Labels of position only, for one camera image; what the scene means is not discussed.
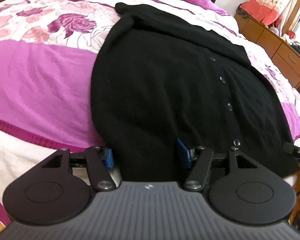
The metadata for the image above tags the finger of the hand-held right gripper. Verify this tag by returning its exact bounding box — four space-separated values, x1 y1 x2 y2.
282 142 300 167

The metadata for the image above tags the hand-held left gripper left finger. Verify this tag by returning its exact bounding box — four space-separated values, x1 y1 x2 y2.
40 146 118 192

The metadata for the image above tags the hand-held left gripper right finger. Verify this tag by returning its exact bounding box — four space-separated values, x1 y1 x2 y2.
175 138 260 192

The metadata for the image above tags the black button cardigan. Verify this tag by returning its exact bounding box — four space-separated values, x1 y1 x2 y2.
90 2 300 181

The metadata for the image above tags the brown wooden dresser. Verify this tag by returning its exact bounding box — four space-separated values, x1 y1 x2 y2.
234 6 300 91

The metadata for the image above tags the white crumpled cloth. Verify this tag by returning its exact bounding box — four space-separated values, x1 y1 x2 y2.
284 33 298 46

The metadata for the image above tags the purple floral bed blanket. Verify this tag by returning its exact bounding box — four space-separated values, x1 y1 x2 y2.
0 0 300 228

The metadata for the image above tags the floral curtain with coral hem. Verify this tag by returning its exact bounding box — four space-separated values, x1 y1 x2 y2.
240 0 300 28

